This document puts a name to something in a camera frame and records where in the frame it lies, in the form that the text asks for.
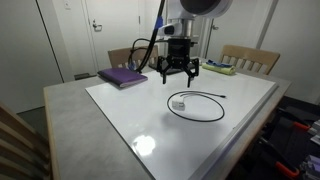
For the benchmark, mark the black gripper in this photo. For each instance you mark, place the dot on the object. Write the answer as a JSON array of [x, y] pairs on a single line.
[[179, 50]]

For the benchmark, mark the black laptop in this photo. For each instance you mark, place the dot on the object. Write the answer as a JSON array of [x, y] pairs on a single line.
[[175, 71]]

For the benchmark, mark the blue cloth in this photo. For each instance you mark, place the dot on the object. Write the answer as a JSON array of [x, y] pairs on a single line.
[[216, 63]]

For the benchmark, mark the purple notebook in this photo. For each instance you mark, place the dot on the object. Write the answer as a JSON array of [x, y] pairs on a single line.
[[121, 76]]

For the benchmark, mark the wooden chair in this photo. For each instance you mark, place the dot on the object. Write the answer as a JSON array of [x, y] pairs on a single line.
[[250, 53], [20, 143], [120, 55]]

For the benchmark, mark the large whiteboard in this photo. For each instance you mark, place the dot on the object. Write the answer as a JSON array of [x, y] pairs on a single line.
[[150, 126]]

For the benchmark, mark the dark floor vent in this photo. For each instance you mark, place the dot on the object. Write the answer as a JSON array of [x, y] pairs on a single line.
[[85, 76]]

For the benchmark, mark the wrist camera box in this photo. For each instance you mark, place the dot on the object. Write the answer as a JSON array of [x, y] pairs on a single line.
[[166, 30]]

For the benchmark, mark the white light switch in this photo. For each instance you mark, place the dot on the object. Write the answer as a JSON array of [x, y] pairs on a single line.
[[67, 4]]

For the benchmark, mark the aluminium extrusion rail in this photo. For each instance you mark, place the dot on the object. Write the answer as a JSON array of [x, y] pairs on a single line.
[[311, 166]]

